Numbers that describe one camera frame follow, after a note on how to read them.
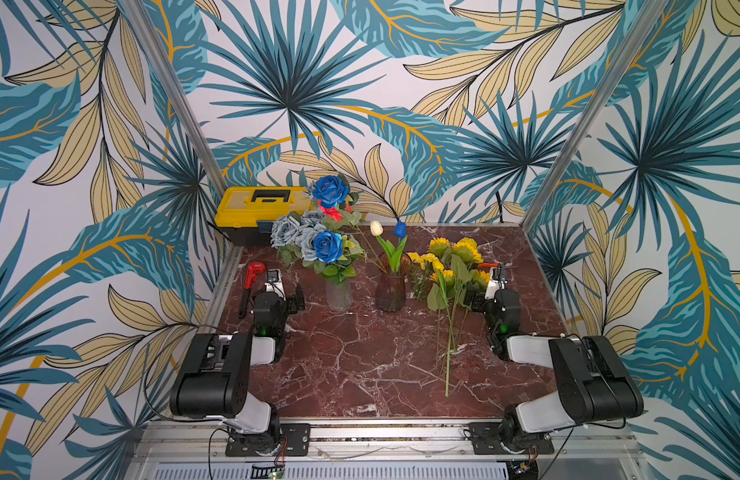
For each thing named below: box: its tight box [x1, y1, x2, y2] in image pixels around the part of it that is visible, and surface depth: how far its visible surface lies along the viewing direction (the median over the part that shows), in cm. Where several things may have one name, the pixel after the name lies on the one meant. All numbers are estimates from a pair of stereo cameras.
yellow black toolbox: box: [214, 186, 313, 246], surface depth 105 cm
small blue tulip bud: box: [394, 220, 407, 239], surface depth 81 cm
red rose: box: [320, 205, 344, 222], surface depth 72 cm
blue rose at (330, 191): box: [312, 175, 351, 208], surface depth 66 cm
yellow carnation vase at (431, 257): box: [420, 253, 445, 272], surface depth 105 cm
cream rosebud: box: [370, 220, 384, 237], surface depth 83 cm
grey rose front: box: [294, 223, 326, 262], surface depth 70 cm
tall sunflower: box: [427, 237, 453, 259], surface depth 108 cm
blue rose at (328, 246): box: [313, 229, 343, 264], surface depth 57 cm
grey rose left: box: [270, 211, 303, 248], surface depth 72 cm
